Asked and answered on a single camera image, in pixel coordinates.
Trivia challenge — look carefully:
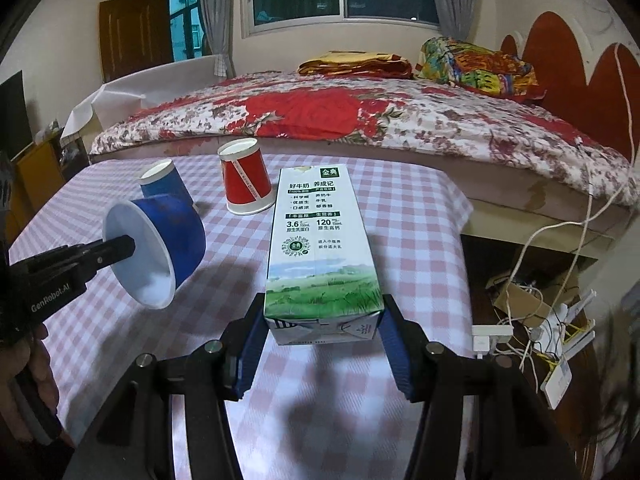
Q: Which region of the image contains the white cable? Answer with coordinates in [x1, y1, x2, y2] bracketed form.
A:
[492, 42, 640, 391]

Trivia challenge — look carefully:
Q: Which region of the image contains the colourful patterned pillow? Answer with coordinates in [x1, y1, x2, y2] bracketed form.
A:
[414, 35, 547, 102]

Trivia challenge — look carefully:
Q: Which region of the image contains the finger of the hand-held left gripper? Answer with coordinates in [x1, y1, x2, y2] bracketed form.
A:
[50, 234, 137, 287]

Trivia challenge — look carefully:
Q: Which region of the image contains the folded yellow red blanket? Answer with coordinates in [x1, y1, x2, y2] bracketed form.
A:
[298, 51, 414, 80]

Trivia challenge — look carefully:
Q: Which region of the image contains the green white milk carton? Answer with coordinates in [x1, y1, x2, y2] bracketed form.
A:
[263, 165, 386, 347]

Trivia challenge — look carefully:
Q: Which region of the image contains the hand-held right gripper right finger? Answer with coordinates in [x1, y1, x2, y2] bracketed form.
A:
[377, 294, 582, 480]

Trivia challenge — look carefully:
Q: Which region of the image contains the pink checkered tablecloth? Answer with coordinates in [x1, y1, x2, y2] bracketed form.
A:
[7, 152, 474, 480]

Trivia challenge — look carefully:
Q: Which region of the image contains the cardboard box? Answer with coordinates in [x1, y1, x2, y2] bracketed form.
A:
[492, 279, 557, 332]

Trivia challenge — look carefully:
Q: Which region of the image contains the white router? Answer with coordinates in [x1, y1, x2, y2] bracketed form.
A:
[541, 289, 599, 411]

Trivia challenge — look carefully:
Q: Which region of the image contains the white power strip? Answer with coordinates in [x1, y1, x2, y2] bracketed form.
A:
[472, 324, 516, 357]

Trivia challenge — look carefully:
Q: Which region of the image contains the bed with floral cover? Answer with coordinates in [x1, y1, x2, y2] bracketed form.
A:
[88, 70, 640, 209]

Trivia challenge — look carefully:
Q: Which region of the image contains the wooden cabinet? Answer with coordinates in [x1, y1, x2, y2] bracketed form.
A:
[0, 139, 67, 243]

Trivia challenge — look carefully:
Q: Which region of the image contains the red scalloped headboard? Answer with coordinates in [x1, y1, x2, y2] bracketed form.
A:
[500, 10, 640, 162]

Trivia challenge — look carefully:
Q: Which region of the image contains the balcony glass door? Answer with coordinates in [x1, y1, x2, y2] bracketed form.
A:
[167, 0, 212, 64]

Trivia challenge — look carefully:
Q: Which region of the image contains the blue paper cup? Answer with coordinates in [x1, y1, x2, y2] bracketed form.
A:
[102, 193, 207, 310]
[138, 158, 196, 207]

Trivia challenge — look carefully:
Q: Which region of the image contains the red paper cup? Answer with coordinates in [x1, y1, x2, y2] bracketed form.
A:
[217, 138, 276, 217]

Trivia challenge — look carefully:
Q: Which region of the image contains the brown wooden door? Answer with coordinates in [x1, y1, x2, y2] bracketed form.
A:
[98, 0, 174, 84]

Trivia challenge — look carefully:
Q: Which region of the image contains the white board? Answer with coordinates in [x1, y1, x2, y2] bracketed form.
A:
[60, 55, 222, 142]

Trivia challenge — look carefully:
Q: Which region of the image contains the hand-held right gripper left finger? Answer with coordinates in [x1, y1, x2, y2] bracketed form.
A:
[62, 292, 271, 480]

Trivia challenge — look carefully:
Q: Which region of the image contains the black television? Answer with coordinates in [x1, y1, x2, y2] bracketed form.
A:
[0, 70, 27, 159]

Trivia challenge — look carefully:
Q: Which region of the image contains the person's left hand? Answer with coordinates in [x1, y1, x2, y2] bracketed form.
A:
[0, 324, 62, 453]

